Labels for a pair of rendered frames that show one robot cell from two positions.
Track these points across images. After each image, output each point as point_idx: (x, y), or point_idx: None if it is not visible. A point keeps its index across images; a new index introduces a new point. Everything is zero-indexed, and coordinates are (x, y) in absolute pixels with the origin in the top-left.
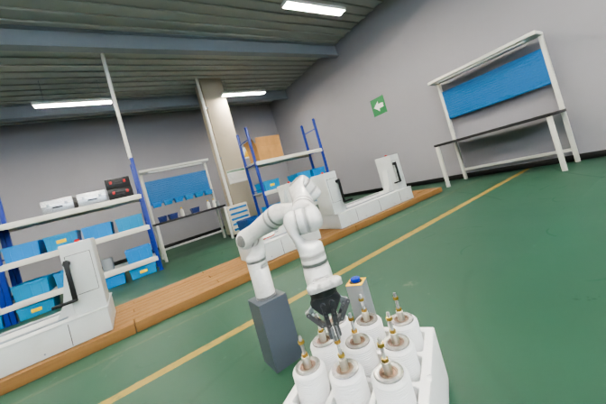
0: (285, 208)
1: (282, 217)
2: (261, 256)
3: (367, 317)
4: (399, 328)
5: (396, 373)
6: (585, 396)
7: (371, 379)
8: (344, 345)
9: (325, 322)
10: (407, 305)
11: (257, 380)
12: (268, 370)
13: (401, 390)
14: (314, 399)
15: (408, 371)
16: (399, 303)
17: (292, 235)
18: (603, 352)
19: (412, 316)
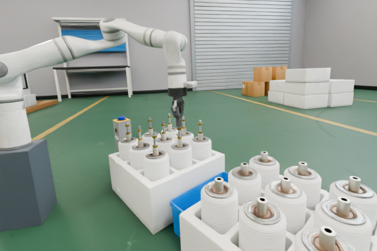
0: (88, 42)
1: (86, 50)
2: (22, 95)
3: (152, 132)
4: (175, 131)
5: (204, 138)
6: (214, 149)
7: (196, 144)
8: (159, 143)
9: (180, 114)
10: (114, 150)
11: (14, 244)
12: (20, 231)
13: (211, 142)
14: (168, 171)
15: None
16: (106, 152)
17: (179, 47)
18: None
19: (173, 127)
